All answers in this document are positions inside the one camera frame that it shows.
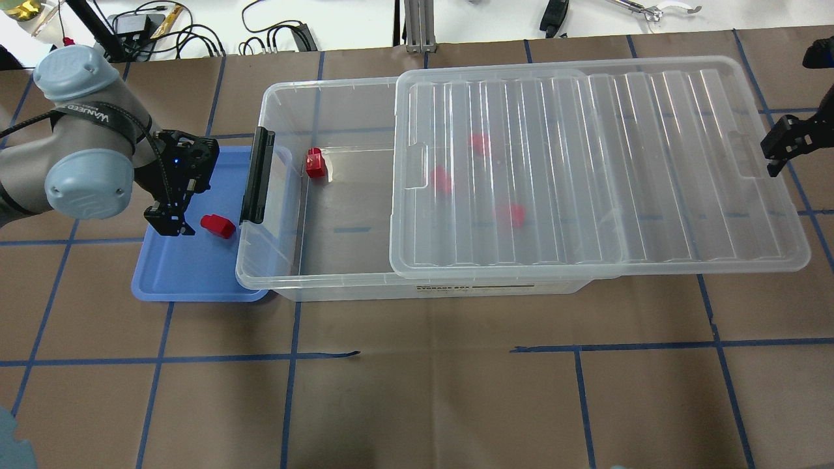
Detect red block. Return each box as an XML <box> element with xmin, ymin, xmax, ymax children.
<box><xmin>468</xmin><ymin>133</ymin><xmax>491</xmax><ymax>158</ymax></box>
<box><xmin>200</xmin><ymin>214</ymin><xmax>237</xmax><ymax>240</ymax></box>
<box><xmin>305</xmin><ymin>147</ymin><xmax>328</xmax><ymax>178</ymax></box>
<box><xmin>429</xmin><ymin>165</ymin><xmax>453</xmax><ymax>196</ymax></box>
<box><xmin>493</xmin><ymin>204</ymin><xmax>526</xmax><ymax>231</ymax></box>

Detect aluminium frame post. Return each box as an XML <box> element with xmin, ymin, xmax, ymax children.
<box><xmin>392</xmin><ymin>1</ymin><xmax>437</xmax><ymax>54</ymax></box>

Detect brown paper table cover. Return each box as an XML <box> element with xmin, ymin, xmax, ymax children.
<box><xmin>0</xmin><ymin>26</ymin><xmax>834</xmax><ymax>469</ymax></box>

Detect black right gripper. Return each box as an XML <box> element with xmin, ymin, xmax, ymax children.
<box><xmin>760</xmin><ymin>36</ymin><xmax>833</xmax><ymax>178</ymax></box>

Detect black power adapter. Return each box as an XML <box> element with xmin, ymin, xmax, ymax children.
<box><xmin>108</xmin><ymin>13</ymin><xmax>154</xmax><ymax>42</ymax></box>

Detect blue plastic tray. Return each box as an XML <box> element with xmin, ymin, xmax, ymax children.
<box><xmin>131</xmin><ymin>146</ymin><xmax>267</xmax><ymax>302</ymax></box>

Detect clear plastic storage box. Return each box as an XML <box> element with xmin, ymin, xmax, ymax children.
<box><xmin>235</xmin><ymin>77</ymin><xmax>592</xmax><ymax>302</ymax></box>

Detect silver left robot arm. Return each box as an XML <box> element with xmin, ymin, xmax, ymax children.
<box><xmin>1</xmin><ymin>45</ymin><xmax>220</xmax><ymax>236</ymax></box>

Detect clear ribbed box lid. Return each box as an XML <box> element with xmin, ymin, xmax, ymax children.
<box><xmin>388</xmin><ymin>55</ymin><xmax>811</xmax><ymax>282</ymax></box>

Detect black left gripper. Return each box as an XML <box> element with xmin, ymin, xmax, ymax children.
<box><xmin>134</xmin><ymin>130</ymin><xmax>220</xmax><ymax>236</ymax></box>

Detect long grabber reach tool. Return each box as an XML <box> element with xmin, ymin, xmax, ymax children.
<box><xmin>608</xmin><ymin>0</ymin><xmax>702</xmax><ymax>23</ymax></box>

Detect black box latch handle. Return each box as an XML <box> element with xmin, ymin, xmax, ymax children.
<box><xmin>239</xmin><ymin>126</ymin><xmax>275</xmax><ymax>225</ymax></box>

